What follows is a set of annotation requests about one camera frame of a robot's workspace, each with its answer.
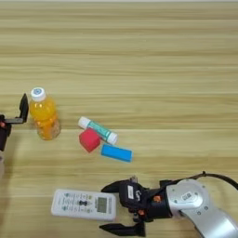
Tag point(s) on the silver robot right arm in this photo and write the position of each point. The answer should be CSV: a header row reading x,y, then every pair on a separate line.
x,y
204,210

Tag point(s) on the blue rectangular block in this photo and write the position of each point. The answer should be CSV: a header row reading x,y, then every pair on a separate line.
x,y
116,153

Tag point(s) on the green white glue stick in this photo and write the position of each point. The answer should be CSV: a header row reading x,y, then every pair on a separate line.
x,y
99,129

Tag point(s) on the white remote control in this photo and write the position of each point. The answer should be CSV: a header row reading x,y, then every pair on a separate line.
x,y
80,204

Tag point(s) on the orange juice bottle white cap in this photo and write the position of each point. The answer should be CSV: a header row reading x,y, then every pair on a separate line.
x,y
45,117

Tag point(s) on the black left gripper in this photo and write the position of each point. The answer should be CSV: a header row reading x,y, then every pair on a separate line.
x,y
3,133

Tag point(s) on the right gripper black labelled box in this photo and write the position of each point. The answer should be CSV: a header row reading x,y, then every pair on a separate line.
x,y
131,193

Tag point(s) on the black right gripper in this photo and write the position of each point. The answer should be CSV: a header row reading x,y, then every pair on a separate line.
x,y
155,204

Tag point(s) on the red cube block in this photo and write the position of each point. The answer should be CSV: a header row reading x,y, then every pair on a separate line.
x,y
89,140

